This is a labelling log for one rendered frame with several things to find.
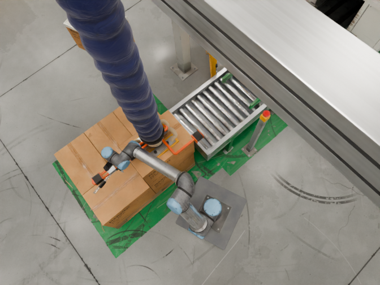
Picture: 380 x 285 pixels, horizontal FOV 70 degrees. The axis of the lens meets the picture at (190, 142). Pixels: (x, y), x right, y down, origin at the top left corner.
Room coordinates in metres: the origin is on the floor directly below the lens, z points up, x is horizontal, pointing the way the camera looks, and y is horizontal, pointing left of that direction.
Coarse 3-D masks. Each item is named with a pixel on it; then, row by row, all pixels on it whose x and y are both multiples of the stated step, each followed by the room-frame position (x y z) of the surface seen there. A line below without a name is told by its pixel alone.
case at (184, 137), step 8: (168, 112) 1.25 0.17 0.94; (168, 120) 1.16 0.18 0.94; (176, 120) 1.15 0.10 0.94; (176, 128) 1.06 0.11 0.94; (184, 128) 1.05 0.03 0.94; (136, 136) 1.04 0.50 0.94; (168, 136) 0.99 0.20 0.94; (184, 136) 0.97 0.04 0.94; (176, 144) 0.90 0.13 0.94; (184, 144) 0.89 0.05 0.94; (192, 144) 0.93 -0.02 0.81; (168, 152) 0.84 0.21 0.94; (184, 152) 0.88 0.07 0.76; (192, 152) 0.93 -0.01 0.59; (136, 160) 0.80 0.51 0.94; (168, 160) 0.78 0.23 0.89; (176, 160) 0.82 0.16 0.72; (136, 168) 0.72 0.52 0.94; (144, 168) 0.71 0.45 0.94; (152, 168) 0.70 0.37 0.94; (144, 176) 0.64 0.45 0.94; (152, 176) 0.66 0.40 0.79; (160, 176) 0.70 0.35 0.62; (152, 184) 0.64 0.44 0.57
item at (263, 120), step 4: (260, 116) 1.06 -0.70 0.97; (264, 116) 1.04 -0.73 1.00; (260, 120) 1.05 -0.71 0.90; (264, 120) 1.02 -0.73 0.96; (260, 124) 1.04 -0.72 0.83; (264, 124) 1.03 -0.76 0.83; (256, 128) 1.05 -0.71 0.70; (260, 128) 1.02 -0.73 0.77; (256, 132) 1.04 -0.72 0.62; (260, 132) 1.03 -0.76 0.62; (252, 136) 1.06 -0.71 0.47; (256, 136) 1.02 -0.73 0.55; (252, 140) 1.04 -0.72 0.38; (256, 140) 1.03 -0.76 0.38; (248, 144) 1.06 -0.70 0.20; (252, 144) 1.02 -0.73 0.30; (248, 148) 1.04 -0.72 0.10; (252, 148) 1.04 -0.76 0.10; (248, 152) 1.02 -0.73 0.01
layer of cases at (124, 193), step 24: (120, 120) 1.43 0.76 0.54; (72, 144) 1.22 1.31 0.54; (96, 144) 1.18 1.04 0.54; (120, 144) 1.14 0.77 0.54; (72, 168) 0.94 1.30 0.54; (96, 168) 0.90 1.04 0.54; (96, 192) 0.64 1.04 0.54; (120, 192) 0.61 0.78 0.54; (144, 192) 0.58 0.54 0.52; (120, 216) 0.39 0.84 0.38
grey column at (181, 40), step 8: (176, 24) 2.37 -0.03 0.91; (176, 32) 2.39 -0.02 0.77; (184, 32) 2.36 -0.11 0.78; (176, 40) 2.41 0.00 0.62; (184, 40) 2.36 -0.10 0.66; (176, 48) 2.43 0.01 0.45; (184, 48) 2.35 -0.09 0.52; (176, 56) 2.45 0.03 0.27; (184, 56) 2.34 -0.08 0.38; (176, 64) 2.50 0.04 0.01; (184, 64) 2.34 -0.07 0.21; (192, 64) 2.46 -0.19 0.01; (176, 72) 2.36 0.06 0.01; (184, 72) 2.33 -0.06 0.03; (192, 72) 2.33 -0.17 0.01
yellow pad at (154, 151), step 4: (168, 140) 0.94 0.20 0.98; (176, 140) 0.93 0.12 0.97; (172, 144) 0.90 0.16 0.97; (156, 148) 0.88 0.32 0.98; (168, 148) 0.86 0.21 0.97; (152, 152) 0.84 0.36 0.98; (156, 152) 0.83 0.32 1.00; (160, 152) 0.83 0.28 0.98; (164, 152) 0.83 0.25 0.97; (156, 156) 0.80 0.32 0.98; (160, 156) 0.80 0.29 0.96
